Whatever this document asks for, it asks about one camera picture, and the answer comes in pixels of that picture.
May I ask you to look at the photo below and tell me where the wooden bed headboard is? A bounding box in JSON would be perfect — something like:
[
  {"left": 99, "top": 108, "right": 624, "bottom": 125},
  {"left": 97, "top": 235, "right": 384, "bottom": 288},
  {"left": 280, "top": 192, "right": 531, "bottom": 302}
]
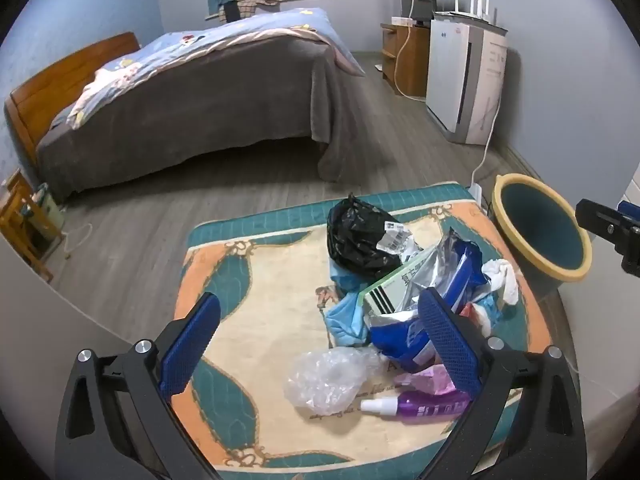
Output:
[{"left": 4, "top": 31, "right": 142, "bottom": 171}]

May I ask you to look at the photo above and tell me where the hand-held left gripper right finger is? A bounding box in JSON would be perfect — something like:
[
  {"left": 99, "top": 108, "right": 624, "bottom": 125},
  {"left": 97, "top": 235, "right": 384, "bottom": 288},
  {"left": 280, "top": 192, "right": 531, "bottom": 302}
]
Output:
[{"left": 417, "top": 287, "right": 587, "bottom": 480}]

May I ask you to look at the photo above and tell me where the blue silver foil snack bag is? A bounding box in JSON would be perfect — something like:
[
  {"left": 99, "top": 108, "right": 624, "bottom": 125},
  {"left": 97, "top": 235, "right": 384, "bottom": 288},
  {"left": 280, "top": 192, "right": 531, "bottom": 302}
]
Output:
[
  {"left": 402, "top": 227, "right": 485, "bottom": 311},
  {"left": 367, "top": 307, "right": 453, "bottom": 375}
]

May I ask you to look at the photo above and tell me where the green white medicine box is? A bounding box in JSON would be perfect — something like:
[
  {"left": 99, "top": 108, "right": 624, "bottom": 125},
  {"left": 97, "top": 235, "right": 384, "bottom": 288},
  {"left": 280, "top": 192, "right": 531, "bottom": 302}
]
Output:
[{"left": 357, "top": 250, "right": 438, "bottom": 316}]

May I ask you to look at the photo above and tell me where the pale green bag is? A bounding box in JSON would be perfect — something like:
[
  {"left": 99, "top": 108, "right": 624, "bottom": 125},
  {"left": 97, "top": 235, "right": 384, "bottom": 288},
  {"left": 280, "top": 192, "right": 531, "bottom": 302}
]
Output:
[{"left": 30, "top": 185, "right": 66, "bottom": 241}]

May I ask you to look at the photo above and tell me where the wooden bedside table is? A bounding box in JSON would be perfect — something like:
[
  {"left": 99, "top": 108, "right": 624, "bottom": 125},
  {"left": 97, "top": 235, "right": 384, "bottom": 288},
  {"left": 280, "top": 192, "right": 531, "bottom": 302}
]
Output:
[{"left": 0, "top": 167, "right": 56, "bottom": 283}]

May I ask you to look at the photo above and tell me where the white air purifier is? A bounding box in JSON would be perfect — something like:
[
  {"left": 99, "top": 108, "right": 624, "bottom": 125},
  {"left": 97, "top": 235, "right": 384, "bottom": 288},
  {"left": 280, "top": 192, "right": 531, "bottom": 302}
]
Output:
[{"left": 425, "top": 12, "right": 508, "bottom": 146}]

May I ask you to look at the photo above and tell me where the black plastic bag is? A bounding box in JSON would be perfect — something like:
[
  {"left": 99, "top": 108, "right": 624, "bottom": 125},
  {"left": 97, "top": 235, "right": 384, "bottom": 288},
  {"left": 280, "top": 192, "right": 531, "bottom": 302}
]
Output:
[{"left": 327, "top": 195, "right": 406, "bottom": 277}]

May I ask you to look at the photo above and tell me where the blue face mask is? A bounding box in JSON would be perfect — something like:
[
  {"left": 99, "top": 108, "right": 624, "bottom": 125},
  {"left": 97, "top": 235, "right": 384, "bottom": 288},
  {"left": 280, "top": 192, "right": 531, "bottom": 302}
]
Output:
[{"left": 324, "top": 265, "right": 373, "bottom": 348}]

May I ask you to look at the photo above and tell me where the red white packet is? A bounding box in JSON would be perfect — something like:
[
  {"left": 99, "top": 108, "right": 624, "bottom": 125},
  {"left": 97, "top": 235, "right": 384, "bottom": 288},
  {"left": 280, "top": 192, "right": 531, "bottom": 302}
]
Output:
[{"left": 457, "top": 302, "right": 501, "bottom": 336}]

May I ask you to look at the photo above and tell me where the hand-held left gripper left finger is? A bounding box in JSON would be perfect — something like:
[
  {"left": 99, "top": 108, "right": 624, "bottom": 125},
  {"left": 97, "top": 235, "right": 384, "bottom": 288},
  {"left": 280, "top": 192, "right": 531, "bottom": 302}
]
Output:
[{"left": 54, "top": 291, "right": 222, "bottom": 480}]

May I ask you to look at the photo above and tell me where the teal orange printed mat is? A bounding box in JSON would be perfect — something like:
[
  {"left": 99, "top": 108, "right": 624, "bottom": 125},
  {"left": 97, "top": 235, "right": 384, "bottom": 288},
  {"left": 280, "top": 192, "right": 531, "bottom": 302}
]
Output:
[{"left": 170, "top": 181, "right": 581, "bottom": 480}]

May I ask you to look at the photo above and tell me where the pink packet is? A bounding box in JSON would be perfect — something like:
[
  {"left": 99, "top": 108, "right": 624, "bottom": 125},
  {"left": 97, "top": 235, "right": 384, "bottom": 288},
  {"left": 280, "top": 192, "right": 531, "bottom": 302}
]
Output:
[{"left": 395, "top": 364, "right": 458, "bottom": 396}]

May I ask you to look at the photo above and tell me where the clear plastic bag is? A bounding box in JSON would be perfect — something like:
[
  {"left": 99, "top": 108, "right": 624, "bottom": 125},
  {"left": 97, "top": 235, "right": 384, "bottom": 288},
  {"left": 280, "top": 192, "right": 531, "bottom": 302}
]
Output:
[{"left": 284, "top": 346, "right": 388, "bottom": 416}]

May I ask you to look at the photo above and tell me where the teal bin with yellow rim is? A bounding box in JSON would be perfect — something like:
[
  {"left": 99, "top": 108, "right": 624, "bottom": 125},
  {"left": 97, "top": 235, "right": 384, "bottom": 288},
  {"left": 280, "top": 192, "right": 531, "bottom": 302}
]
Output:
[{"left": 492, "top": 173, "right": 593, "bottom": 301}]

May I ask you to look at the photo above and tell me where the bed with brown cover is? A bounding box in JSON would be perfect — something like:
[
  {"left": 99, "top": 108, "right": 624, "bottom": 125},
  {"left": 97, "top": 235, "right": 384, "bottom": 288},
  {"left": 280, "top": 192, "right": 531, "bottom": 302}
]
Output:
[{"left": 36, "top": 40, "right": 368, "bottom": 201}]

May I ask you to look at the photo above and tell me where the plaid clothing pile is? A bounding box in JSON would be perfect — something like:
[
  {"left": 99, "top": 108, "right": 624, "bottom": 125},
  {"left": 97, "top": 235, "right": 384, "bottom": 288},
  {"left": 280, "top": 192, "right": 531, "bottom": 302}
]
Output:
[{"left": 239, "top": 0, "right": 293, "bottom": 20}]

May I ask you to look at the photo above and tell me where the white paper label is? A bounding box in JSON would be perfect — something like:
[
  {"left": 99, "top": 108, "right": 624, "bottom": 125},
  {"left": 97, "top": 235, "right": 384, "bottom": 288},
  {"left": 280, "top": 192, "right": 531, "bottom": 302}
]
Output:
[{"left": 377, "top": 220, "right": 426, "bottom": 266}]

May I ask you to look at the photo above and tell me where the white air purifier cable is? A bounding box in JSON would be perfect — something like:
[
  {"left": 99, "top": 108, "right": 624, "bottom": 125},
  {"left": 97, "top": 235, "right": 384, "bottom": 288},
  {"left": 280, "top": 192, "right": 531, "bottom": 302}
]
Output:
[{"left": 470, "top": 45, "right": 506, "bottom": 191}]

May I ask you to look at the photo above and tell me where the white router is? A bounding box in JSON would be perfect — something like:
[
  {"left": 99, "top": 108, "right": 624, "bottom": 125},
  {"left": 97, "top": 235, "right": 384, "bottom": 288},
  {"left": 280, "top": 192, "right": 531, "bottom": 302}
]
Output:
[{"left": 434, "top": 0, "right": 498, "bottom": 26}]

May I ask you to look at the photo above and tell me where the purple spray bottle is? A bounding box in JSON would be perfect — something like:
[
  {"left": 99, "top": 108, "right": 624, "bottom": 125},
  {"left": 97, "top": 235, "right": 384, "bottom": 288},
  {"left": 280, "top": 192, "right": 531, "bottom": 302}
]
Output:
[{"left": 360, "top": 390, "right": 473, "bottom": 423}]

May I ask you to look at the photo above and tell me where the wooden cabinet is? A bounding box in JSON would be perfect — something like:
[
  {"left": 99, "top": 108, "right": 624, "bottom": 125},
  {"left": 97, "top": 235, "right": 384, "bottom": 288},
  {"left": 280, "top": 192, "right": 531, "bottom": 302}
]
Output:
[{"left": 380, "top": 20, "right": 432, "bottom": 100}]

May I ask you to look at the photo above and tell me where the white cabinet cable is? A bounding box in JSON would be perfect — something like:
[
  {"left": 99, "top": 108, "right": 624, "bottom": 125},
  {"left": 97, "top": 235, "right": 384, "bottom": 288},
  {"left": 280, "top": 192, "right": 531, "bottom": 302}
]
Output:
[{"left": 395, "top": 0, "right": 423, "bottom": 98}]

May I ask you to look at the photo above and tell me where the thin white floor cable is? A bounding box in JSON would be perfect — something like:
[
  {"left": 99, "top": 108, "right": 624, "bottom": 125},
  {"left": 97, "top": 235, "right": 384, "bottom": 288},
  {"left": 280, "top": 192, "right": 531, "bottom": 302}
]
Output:
[{"left": 62, "top": 222, "right": 93, "bottom": 261}]

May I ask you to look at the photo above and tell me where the blue printed quilt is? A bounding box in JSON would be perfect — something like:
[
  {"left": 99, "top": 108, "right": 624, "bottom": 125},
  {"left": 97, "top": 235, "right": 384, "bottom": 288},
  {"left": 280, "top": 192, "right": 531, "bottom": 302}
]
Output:
[{"left": 66, "top": 7, "right": 368, "bottom": 130}]

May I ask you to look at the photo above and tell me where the white tissue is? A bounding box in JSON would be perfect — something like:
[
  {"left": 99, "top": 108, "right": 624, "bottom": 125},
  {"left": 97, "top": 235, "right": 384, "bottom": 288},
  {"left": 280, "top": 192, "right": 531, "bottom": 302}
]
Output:
[{"left": 481, "top": 259, "right": 521, "bottom": 307}]

